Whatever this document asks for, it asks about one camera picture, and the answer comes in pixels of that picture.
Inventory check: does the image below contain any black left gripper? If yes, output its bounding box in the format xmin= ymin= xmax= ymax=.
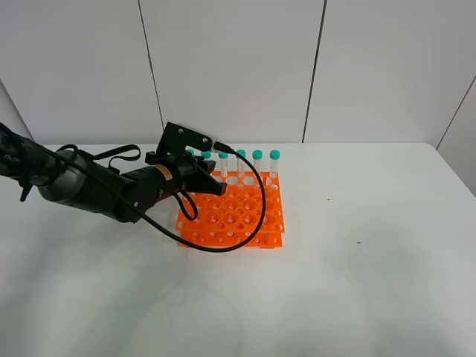
xmin=145 ymin=152 xmax=227 ymax=196

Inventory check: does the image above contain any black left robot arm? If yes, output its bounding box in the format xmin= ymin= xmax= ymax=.
xmin=1 ymin=123 xmax=226 ymax=222

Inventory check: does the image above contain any orange test tube rack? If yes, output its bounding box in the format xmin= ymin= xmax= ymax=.
xmin=176 ymin=170 xmax=285 ymax=249

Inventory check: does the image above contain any back row tube far right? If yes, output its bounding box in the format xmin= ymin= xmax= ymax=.
xmin=269 ymin=149 xmax=280 ymax=179

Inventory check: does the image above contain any black left camera cable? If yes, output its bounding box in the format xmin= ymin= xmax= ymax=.
xmin=0 ymin=122 xmax=266 ymax=254

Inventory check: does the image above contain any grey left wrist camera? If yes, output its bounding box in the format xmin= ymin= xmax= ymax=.
xmin=155 ymin=122 xmax=219 ymax=156

